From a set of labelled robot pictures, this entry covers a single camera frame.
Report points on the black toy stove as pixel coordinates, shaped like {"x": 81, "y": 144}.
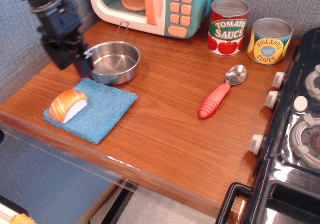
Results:
{"x": 286, "y": 177}

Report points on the pineapple slices can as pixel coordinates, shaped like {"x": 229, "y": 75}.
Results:
{"x": 269, "y": 40}

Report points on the tomato sauce can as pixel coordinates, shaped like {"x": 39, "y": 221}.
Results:
{"x": 227, "y": 24}

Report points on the red handled spoon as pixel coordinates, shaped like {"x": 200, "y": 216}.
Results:
{"x": 234, "y": 76}

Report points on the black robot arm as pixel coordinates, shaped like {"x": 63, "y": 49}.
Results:
{"x": 61, "y": 37}

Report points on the salmon sushi toy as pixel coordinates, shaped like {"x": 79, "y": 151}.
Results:
{"x": 66, "y": 105}

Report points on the small steel pot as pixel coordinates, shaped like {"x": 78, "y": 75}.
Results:
{"x": 115, "y": 62}

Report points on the toy microwave oven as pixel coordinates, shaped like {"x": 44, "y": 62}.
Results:
{"x": 172, "y": 18}

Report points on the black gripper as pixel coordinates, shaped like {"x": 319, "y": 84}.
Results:
{"x": 60, "y": 34}

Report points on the blue towel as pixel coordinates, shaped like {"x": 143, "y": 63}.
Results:
{"x": 105, "y": 107}

